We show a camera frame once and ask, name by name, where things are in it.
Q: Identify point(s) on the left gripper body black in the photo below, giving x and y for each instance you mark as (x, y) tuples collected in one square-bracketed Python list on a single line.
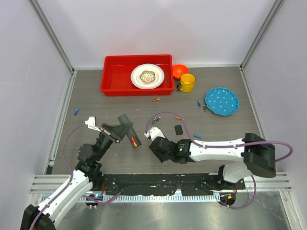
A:
[(106, 131)]

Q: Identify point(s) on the black battery cover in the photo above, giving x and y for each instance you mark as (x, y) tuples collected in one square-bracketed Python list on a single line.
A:
[(178, 130)]

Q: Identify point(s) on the orange battery front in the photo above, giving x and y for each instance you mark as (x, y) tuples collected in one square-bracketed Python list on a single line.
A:
[(135, 142)]

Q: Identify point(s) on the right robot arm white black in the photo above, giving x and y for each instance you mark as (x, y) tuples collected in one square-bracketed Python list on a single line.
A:
[(246, 156)]

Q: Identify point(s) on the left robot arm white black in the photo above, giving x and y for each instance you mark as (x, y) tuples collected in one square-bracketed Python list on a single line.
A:
[(49, 213)]

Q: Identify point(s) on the blue battery under right arm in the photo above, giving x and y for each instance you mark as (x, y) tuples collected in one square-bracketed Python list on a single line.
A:
[(197, 136)]

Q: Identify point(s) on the red plastic bin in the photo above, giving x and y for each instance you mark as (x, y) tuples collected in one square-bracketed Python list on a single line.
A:
[(116, 81)]

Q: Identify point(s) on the white plate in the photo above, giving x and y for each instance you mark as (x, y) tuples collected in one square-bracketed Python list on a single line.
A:
[(159, 74)]

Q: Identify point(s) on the small patterned bowl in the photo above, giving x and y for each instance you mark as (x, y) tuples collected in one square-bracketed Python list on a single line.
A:
[(147, 76)]

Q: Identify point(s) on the yellow mug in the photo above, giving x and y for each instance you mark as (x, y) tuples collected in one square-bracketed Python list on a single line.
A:
[(186, 83)]

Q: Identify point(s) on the orange bowl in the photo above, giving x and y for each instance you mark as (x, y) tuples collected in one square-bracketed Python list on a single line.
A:
[(179, 70)]

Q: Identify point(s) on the blue dotted plate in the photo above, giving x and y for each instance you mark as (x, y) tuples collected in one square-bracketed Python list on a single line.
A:
[(222, 101)]

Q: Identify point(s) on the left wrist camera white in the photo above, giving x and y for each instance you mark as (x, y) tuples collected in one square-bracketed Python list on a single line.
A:
[(91, 123)]

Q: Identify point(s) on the white cable duct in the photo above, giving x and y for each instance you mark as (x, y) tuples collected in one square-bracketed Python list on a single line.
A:
[(177, 197)]

